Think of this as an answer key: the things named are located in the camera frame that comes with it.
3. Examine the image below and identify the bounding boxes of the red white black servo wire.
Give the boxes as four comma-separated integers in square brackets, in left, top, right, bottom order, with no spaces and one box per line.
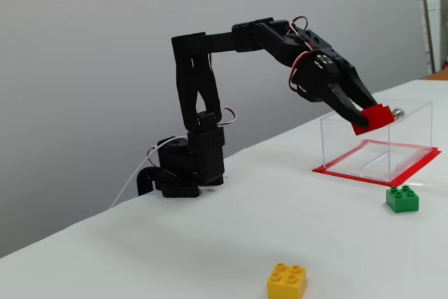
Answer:
[286,29,316,94]
[220,106,238,126]
[290,16,309,31]

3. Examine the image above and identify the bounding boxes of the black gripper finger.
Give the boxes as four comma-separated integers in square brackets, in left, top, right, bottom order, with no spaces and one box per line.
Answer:
[314,52,370,129]
[344,74,379,109]

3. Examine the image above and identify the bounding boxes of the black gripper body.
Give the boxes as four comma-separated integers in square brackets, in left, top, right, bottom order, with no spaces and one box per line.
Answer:
[287,28,357,104]

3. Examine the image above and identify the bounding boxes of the green lego brick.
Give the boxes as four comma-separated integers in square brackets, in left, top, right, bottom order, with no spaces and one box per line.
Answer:
[385,185,420,214]

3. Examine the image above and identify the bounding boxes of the white cable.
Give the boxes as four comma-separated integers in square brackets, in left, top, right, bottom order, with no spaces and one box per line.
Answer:
[111,137,183,209]

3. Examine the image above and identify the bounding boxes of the transparent plastic box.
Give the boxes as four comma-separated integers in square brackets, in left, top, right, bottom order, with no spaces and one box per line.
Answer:
[320,101,433,183]

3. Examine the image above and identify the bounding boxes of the red lego brick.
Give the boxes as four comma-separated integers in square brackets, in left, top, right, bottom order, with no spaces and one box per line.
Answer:
[351,102,393,136]

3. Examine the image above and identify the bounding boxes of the metal shelf post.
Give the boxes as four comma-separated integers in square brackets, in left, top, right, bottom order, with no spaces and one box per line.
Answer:
[418,0,437,75]

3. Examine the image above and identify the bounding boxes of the orange wooden table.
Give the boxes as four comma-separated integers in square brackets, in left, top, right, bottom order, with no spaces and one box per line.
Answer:
[421,70,448,81]

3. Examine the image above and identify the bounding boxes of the black table clamp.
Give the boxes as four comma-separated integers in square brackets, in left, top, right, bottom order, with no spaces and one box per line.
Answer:
[137,167,162,197]

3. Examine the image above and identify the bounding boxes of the yellow lego brick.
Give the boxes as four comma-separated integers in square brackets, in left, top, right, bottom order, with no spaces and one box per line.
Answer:
[266,263,308,299]

